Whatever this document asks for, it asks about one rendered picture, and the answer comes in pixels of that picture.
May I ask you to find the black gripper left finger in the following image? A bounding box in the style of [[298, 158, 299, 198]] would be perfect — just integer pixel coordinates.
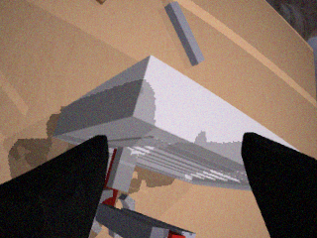
[[0, 135, 108, 238]]

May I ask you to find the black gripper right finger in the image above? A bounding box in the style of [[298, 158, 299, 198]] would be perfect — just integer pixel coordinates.
[[242, 132, 317, 238]]

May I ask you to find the grey rectangular bar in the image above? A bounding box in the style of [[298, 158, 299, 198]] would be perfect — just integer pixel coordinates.
[[163, 1, 205, 66]]

